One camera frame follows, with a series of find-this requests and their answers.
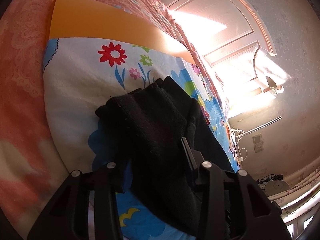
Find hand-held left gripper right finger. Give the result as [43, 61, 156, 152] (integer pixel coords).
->
[180, 137, 292, 240]

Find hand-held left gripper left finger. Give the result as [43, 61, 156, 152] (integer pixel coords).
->
[27, 162, 133, 240]

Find black pants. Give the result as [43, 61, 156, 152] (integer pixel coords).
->
[95, 76, 240, 235]

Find slim bar lamp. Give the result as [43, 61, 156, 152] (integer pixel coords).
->
[229, 116, 283, 132]

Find grey round desk lamp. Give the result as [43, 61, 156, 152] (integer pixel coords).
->
[257, 174, 290, 198]

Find cartoon printed blanket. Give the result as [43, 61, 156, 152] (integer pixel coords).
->
[42, 37, 242, 240]

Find printed curtain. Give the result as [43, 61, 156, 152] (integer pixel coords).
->
[267, 160, 320, 227]

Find window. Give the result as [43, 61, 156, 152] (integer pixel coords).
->
[285, 212, 316, 240]

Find pink floral bed sheet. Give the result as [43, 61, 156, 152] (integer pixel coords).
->
[0, 0, 233, 230]

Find white wooden headboard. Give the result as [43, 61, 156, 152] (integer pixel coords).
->
[150, 0, 285, 120]

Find orange board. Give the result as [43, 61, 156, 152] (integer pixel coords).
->
[49, 0, 198, 64]

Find white charger with cable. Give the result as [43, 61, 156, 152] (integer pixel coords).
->
[236, 147, 248, 162]

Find white cable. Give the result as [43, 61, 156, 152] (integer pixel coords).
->
[230, 128, 246, 144]

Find wall socket panel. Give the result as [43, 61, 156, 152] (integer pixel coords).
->
[252, 135, 265, 153]

